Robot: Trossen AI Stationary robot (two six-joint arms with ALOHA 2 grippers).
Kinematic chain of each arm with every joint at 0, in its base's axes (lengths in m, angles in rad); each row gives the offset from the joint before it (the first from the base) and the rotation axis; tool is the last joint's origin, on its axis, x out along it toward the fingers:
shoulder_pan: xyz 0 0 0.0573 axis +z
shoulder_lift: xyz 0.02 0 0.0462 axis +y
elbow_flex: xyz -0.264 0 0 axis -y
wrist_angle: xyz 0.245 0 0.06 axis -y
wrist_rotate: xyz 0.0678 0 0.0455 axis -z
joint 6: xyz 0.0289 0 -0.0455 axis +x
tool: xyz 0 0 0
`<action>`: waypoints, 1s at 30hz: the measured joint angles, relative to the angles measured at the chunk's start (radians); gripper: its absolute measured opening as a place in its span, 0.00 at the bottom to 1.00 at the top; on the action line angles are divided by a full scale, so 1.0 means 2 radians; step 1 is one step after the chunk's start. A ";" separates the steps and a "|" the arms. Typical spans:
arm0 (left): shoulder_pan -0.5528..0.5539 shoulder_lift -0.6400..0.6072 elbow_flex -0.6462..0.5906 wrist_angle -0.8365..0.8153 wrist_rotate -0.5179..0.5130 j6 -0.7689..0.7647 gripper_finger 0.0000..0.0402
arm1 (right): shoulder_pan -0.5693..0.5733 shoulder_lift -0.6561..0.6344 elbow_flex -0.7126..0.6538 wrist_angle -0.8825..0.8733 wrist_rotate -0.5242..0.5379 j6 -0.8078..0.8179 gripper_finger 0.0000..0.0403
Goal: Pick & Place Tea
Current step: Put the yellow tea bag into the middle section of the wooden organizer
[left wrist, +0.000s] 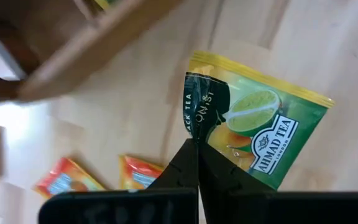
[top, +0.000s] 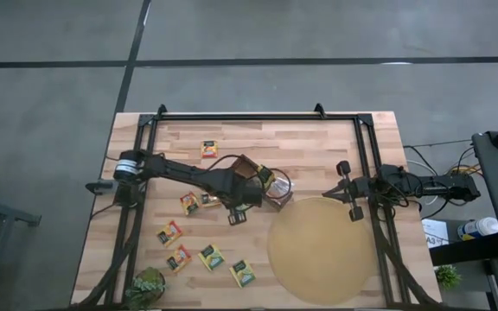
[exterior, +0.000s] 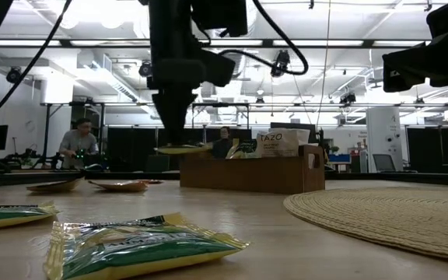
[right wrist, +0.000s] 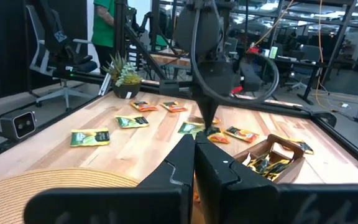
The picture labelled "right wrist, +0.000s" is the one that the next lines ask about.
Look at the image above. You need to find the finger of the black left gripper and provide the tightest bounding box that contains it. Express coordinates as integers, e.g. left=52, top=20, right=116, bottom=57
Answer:
left=197, top=95, right=209, bottom=128
left=208, top=95, right=220, bottom=129

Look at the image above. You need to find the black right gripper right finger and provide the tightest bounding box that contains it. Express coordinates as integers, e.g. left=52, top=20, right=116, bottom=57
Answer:
left=194, top=132, right=358, bottom=224

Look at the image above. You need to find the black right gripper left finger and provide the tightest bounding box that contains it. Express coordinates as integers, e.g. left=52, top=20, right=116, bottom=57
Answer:
left=23, top=133, right=196, bottom=224

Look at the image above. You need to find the green yellow tea packet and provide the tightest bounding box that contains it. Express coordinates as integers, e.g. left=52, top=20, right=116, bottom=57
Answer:
left=70, top=128, right=111, bottom=147
left=249, top=152, right=273, bottom=175
left=114, top=114, right=150, bottom=129
left=264, top=158, right=291, bottom=182
left=177, top=121, right=206, bottom=136

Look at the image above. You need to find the wooden compartment tea box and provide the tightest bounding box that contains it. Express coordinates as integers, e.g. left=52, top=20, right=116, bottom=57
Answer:
left=233, top=133, right=306, bottom=185

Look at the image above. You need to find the black desk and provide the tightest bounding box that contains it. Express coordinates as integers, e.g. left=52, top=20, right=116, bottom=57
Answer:
left=272, top=52, right=326, bottom=103

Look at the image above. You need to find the round woven straw placemat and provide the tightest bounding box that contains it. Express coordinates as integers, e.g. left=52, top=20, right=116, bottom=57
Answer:
left=0, top=167, right=141, bottom=224

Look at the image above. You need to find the potted succulent plant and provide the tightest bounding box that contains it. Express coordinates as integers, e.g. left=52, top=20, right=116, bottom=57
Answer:
left=101, top=51, right=143, bottom=100

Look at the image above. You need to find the person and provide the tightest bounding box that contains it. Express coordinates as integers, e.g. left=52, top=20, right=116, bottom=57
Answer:
left=91, top=0, right=116, bottom=74

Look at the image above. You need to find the white black office chair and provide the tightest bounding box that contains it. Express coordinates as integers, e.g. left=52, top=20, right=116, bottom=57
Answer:
left=25, top=4, right=99, bottom=111

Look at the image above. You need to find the orange hanging cable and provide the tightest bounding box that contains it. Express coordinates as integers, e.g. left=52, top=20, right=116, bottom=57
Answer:
left=315, top=0, right=332, bottom=110

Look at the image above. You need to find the grey table-level camera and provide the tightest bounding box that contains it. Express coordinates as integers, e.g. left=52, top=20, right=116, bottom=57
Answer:
left=0, top=109, right=37, bottom=140

